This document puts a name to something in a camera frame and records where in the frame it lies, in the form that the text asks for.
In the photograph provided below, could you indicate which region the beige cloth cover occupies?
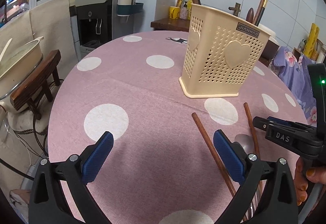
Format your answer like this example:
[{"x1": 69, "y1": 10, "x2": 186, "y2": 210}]
[{"x1": 0, "y1": 0, "x2": 79, "y2": 118}]

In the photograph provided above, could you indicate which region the grey water dispenser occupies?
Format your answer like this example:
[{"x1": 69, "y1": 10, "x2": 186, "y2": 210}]
[{"x1": 75, "y1": 0, "x2": 134, "y2": 57}]

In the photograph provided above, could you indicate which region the matte metal spoon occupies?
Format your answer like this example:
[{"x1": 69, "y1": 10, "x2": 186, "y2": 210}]
[{"x1": 235, "y1": 134, "x2": 255, "y2": 154}]

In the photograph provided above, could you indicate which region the yellow mug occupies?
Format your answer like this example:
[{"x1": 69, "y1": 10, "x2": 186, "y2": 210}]
[{"x1": 169, "y1": 6, "x2": 181, "y2": 20}]

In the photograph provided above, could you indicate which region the purple floral cloth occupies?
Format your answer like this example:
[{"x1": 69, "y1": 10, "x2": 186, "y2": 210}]
[{"x1": 269, "y1": 46, "x2": 317, "y2": 127}]

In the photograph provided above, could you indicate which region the cream electric cooking pot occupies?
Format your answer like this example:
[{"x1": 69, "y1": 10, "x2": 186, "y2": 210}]
[{"x1": 1, "y1": 36, "x2": 44, "y2": 113}]

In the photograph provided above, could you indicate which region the brass faucet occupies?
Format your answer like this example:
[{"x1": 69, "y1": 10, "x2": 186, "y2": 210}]
[{"x1": 228, "y1": 2, "x2": 241, "y2": 17}]

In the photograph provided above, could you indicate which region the right hand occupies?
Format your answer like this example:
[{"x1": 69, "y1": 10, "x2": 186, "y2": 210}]
[{"x1": 293, "y1": 157, "x2": 326, "y2": 206}]

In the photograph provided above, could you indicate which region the wooden counter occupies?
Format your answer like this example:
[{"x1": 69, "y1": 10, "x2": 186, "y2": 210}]
[{"x1": 150, "y1": 18, "x2": 189, "y2": 32}]

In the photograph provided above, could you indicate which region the dark wooden stool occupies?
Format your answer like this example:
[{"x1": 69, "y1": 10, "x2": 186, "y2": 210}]
[{"x1": 10, "y1": 50, "x2": 61, "y2": 120}]

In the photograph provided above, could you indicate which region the cream brown rice cooker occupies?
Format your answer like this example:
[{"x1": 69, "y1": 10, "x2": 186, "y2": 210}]
[{"x1": 258, "y1": 23, "x2": 280, "y2": 66}]

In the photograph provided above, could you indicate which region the yellow roll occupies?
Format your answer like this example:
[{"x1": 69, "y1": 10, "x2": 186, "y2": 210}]
[{"x1": 303, "y1": 23, "x2": 319, "y2": 58}]

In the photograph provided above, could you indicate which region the cream plastic utensil holder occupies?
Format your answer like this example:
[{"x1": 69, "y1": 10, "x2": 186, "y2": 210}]
[{"x1": 179, "y1": 4, "x2": 270, "y2": 98}]

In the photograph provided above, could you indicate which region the pink polka dot tablecloth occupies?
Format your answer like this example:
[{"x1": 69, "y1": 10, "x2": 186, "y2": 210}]
[{"x1": 48, "y1": 31, "x2": 306, "y2": 223}]

